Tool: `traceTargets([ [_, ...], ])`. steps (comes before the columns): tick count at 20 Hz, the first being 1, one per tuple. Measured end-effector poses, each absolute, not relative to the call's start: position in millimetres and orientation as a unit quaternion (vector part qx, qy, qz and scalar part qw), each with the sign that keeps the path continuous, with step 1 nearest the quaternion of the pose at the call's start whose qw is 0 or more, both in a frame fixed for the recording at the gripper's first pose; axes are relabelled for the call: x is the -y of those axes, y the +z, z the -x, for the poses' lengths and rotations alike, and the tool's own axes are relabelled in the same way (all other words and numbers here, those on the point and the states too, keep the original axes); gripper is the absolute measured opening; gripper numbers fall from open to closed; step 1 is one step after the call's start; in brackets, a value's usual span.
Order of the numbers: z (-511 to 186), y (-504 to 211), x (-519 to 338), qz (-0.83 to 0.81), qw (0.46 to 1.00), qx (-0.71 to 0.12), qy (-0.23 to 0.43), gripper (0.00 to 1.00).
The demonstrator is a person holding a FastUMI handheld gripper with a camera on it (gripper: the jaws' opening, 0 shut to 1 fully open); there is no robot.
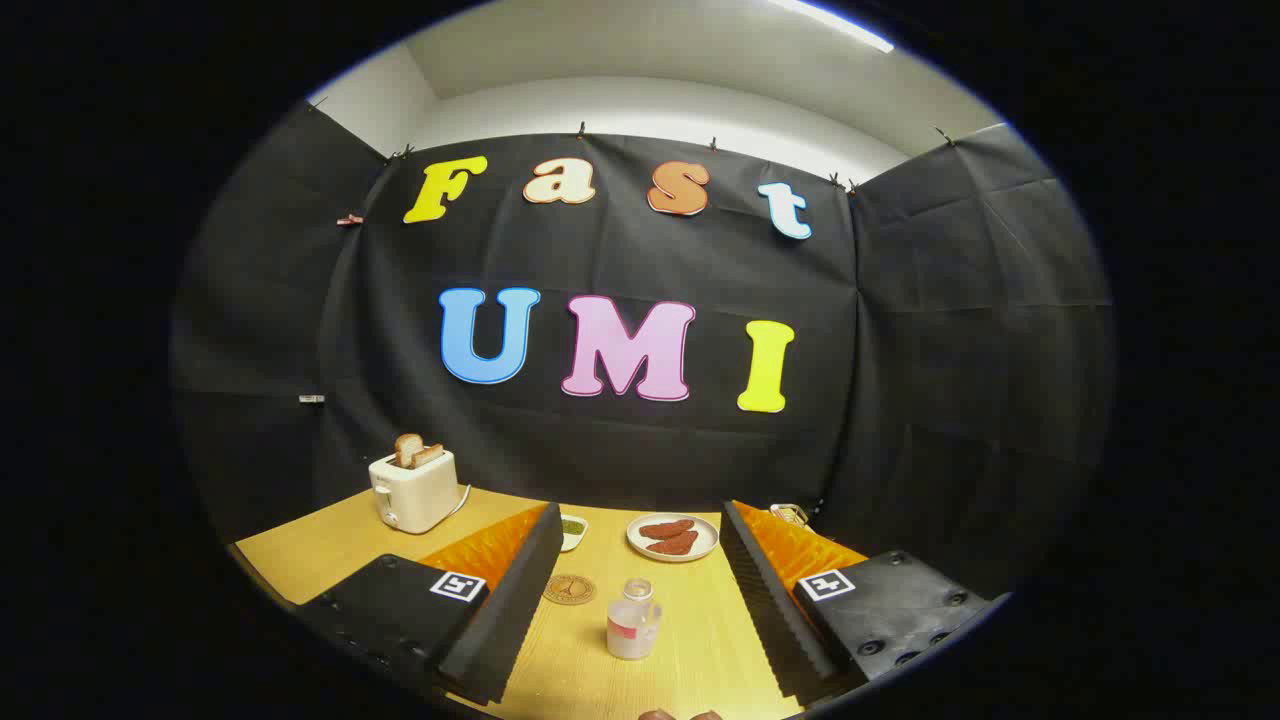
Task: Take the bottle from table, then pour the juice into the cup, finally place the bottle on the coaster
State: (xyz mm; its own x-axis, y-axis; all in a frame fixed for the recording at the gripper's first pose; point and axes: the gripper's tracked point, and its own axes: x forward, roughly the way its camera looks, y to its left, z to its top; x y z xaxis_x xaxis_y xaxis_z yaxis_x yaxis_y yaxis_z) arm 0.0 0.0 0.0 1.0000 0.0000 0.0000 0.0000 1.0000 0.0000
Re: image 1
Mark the white round plate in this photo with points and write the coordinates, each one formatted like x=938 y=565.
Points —
x=705 y=535

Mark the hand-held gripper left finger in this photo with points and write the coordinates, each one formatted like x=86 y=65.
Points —
x=515 y=610

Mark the cream toaster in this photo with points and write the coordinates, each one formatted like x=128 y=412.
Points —
x=420 y=495

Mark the white divided dish with beans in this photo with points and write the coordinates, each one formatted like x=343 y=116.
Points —
x=573 y=530

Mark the wooden table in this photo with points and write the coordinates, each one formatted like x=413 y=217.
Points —
x=690 y=650

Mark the red meat slice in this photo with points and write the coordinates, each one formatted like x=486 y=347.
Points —
x=665 y=529
x=675 y=544

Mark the black backdrop cloth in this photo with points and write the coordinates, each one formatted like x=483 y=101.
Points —
x=620 y=460

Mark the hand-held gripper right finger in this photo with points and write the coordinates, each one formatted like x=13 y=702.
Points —
x=765 y=610

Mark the toast slice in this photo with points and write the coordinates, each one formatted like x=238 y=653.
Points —
x=406 y=450
x=428 y=455

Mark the round cork coaster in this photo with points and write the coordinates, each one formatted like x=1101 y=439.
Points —
x=569 y=590

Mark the clear juice bottle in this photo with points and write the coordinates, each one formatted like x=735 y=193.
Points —
x=633 y=630

